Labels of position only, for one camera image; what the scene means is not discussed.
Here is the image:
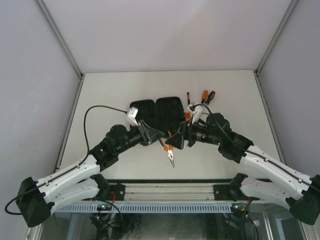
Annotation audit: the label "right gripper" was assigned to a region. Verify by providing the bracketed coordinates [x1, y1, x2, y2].
[165, 116, 221, 150]

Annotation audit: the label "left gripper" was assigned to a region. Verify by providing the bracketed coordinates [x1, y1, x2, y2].
[115, 120, 165, 155]

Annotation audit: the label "orange black needle-nose pliers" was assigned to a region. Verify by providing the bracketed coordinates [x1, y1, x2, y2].
[159, 137, 175, 168]

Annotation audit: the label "black plastic tool case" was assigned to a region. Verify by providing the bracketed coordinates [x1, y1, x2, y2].
[130, 96, 186, 134]

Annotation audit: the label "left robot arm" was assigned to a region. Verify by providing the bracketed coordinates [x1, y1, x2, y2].
[15, 120, 165, 228]

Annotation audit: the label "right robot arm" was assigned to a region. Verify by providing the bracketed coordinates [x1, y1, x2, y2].
[165, 113, 320, 226]

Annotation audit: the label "small black precision screwdriver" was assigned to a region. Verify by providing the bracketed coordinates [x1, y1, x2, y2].
[186, 92, 191, 105]

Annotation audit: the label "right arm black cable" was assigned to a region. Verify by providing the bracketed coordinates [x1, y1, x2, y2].
[192, 103, 320, 236]

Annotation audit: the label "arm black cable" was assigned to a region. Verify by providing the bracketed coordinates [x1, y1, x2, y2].
[192, 103, 320, 236]
[4, 105, 128, 216]

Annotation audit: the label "black orange handled screwdriver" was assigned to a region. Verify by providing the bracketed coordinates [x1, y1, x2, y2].
[204, 91, 216, 105]

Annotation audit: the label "aluminium frame rail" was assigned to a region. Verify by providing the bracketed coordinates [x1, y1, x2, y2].
[57, 181, 309, 202]

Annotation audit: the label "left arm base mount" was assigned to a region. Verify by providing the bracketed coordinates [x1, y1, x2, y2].
[89, 174, 126, 203]

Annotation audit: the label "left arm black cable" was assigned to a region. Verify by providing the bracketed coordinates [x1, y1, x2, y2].
[4, 105, 128, 216]

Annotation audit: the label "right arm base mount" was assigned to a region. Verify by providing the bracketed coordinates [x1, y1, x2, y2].
[213, 173, 249, 202]

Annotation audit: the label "grey slotted cable duct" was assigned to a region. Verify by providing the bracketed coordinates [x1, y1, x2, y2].
[57, 202, 232, 214]

